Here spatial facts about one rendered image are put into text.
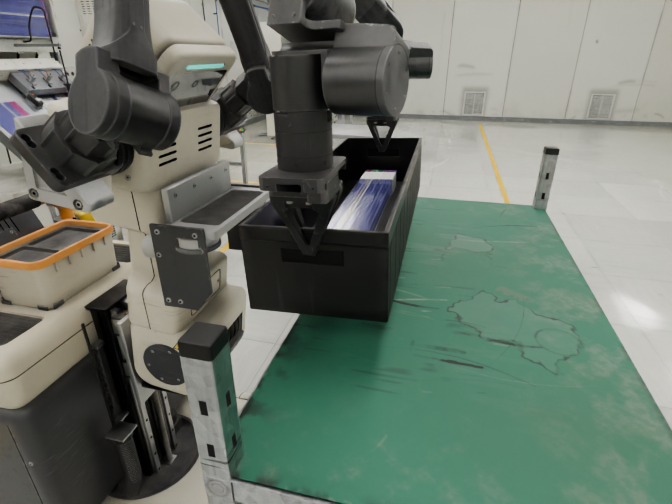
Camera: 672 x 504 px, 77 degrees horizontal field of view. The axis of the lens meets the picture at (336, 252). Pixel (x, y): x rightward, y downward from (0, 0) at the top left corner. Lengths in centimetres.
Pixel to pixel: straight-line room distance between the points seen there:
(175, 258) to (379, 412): 45
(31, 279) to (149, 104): 58
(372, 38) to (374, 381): 36
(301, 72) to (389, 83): 8
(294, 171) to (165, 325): 55
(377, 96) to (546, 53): 958
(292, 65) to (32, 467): 96
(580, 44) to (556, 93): 91
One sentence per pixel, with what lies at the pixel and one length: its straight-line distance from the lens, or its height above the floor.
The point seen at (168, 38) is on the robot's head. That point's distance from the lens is 73.
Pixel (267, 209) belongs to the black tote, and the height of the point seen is 112.
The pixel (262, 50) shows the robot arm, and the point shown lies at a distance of 94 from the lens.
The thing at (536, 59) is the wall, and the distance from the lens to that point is 990.
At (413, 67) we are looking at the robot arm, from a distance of 97.
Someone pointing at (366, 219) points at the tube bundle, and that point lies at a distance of 68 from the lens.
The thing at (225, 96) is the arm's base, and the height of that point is 122.
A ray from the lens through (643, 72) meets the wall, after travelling 1038.
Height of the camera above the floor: 130
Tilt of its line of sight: 25 degrees down
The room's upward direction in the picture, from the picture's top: straight up
